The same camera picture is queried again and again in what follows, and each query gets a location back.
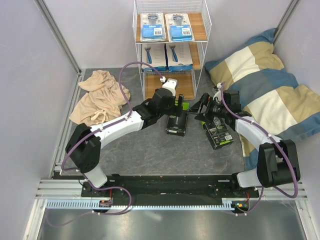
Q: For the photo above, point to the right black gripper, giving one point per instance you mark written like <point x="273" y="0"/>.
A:
<point x="208" y="118"/>

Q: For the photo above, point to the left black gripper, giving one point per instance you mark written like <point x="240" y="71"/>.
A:
<point x="176" y="111"/>

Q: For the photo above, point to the Harry's razor box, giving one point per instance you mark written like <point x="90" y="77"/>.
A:
<point x="179" y="57"/>
<point x="155" y="55"/>

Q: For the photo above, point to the Gillette razor white card pack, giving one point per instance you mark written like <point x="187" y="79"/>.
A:
<point x="179" y="27"/>

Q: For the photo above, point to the blue Gillette razor blister pack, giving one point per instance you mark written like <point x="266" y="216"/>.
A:
<point x="152" y="27"/>

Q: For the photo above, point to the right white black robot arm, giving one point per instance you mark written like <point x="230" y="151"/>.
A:
<point x="277" y="162"/>

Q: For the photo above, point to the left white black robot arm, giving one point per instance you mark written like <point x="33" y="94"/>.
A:
<point x="85" y="144"/>

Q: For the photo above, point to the black green razor box portrait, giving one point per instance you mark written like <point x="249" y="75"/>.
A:
<point x="217" y="133"/>

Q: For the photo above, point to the black green Gillette razor box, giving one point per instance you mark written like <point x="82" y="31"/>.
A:
<point x="177" y="125"/>

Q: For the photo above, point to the beige crumpled cloth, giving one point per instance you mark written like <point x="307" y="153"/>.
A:
<point x="102" y="101"/>

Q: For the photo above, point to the blue beige checkered pillow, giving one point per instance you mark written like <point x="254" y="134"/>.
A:
<point x="274" y="98"/>

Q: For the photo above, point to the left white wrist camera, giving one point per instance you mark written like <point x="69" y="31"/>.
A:
<point x="171" y="85"/>

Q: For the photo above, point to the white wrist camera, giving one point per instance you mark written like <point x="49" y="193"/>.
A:
<point x="217" y="92"/>
<point x="171" y="85"/>

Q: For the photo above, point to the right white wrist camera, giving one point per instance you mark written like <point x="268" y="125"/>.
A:
<point x="217" y="92"/>

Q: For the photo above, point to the white wire wooden shelf unit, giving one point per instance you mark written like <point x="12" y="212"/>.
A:
<point x="188" y="81"/>

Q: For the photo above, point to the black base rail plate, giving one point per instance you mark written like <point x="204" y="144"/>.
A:
<point x="170" y="189"/>

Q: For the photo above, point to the light blue slotted cable duct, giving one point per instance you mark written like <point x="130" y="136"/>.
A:
<point x="95" y="204"/>

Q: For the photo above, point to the aluminium frame rail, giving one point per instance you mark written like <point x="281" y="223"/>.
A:
<point x="41" y="4"/>

